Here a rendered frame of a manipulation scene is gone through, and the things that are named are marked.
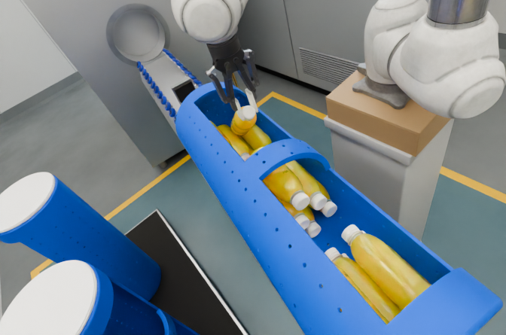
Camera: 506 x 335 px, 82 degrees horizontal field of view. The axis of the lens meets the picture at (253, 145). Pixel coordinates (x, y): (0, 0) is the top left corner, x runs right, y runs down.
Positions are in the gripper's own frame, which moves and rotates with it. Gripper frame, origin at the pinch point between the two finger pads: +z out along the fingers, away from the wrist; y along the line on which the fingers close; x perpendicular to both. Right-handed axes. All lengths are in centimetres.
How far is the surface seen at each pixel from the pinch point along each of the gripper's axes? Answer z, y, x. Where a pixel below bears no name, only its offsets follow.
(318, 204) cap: 13.9, 1.0, 30.1
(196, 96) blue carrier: 0.7, 8.6, -18.5
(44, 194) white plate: 20, 74, -44
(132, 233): 108, 79, -88
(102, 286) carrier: 23, 59, 7
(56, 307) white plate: 21, 70, 7
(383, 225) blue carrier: 18.1, -7.8, 41.4
